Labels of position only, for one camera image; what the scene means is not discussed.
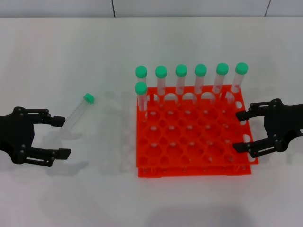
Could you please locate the clear graduated tube green cap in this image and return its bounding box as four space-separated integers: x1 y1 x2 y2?
59 92 95 135

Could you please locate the clear test tube green cap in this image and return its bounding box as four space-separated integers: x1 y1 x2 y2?
212 62 230 93
134 81 148 112
194 63 208 94
230 62 249 93
155 65 168 106
175 64 188 95
135 65 149 88

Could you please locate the orange plastic test tube rack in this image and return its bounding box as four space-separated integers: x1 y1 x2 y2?
136 84 259 178

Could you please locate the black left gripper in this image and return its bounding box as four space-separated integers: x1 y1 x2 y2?
0 106 72 168

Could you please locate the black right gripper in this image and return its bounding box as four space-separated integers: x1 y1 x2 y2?
232 98 303 159

